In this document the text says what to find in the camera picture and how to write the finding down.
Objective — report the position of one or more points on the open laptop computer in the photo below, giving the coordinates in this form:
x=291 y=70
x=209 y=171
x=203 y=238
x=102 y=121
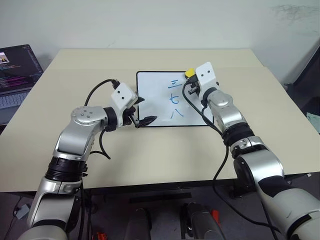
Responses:
x=17 y=70

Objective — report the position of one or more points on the dark grey furniture panel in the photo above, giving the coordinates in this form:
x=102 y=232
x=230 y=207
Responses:
x=307 y=75

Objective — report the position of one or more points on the red plastic part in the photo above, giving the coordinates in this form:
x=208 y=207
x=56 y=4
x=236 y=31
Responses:
x=215 y=215

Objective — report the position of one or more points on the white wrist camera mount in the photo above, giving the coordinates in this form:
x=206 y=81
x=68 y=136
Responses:
x=206 y=75
x=123 y=96

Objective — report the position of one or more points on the small grey box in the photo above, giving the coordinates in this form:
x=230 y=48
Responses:
x=22 y=210

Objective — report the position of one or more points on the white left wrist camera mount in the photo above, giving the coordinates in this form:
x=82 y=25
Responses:
x=123 y=96

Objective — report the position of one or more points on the yellow whiteboard eraser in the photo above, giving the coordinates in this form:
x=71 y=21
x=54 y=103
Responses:
x=190 y=72

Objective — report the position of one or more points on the black table clamp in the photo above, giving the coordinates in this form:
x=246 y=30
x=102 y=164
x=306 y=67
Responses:
x=240 y=188

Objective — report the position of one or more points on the black framed small whiteboard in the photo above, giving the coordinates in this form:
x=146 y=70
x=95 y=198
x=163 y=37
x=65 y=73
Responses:
x=155 y=95

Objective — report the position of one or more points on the dark rounded shape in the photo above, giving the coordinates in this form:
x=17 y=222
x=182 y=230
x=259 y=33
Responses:
x=202 y=225

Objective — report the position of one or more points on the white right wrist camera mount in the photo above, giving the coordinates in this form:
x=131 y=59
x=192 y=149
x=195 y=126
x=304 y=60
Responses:
x=206 y=75

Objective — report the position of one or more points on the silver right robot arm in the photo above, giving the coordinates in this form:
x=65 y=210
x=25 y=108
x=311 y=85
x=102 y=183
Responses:
x=260 y=165

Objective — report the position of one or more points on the grey rounded shape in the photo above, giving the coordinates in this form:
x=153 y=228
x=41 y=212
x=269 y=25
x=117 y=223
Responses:
x=139 y=223

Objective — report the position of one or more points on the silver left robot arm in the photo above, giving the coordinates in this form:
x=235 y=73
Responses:
x=75 y=135

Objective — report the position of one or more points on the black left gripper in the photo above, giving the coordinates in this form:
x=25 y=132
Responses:
x=128 y=116

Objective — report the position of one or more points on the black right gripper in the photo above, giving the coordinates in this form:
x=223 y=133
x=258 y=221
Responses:
x=194 y=87

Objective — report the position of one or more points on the black flat bar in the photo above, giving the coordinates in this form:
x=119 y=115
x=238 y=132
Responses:
x=160 y=197

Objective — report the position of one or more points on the orange plastic part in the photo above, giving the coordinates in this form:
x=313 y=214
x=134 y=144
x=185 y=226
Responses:
x=100 y=236

